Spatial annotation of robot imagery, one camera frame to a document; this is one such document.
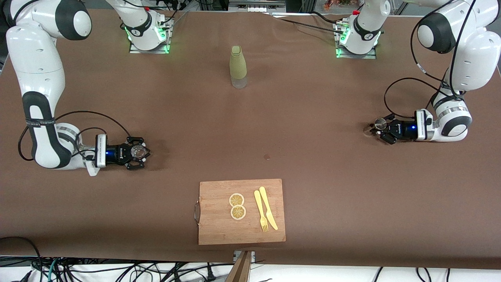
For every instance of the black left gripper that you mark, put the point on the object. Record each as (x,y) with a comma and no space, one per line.
(402,131)

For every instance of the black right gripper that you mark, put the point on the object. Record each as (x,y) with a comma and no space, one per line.
(116,154)

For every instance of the clear glass cup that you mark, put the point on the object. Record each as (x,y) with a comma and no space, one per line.
(140,151)

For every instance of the steel jigger measuring cup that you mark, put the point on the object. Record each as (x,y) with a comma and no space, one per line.
(379,123)

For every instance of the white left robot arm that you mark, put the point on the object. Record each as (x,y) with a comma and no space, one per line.
(469,51)

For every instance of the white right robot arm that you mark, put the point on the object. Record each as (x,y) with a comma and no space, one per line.
(35,58)

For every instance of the brown table cover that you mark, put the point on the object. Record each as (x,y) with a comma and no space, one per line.
(117,215)

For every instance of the lemon slice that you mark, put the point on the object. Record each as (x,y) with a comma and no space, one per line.
(236,199)
(238,212)

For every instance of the wooden cutting board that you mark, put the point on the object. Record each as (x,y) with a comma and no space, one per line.
(219,227)

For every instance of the yellow plastic fork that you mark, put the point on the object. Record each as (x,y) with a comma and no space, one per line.
(258,203)

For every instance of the green sleeved glass bottle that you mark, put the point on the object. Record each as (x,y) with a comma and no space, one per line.
(238,66)

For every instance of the orange red clutter pile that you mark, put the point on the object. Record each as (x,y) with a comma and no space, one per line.
(332,4)

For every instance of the yellow plastic knife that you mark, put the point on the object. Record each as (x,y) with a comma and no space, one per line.
(265,201)

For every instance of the grey power strip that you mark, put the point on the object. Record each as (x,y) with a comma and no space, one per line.
(256,7)

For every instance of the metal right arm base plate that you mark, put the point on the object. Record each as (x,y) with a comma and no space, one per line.
(135,50)

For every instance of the metal bracket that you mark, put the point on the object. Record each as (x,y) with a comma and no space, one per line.
(252,254)

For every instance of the wooden post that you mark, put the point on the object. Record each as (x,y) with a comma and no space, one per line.
(240,270)

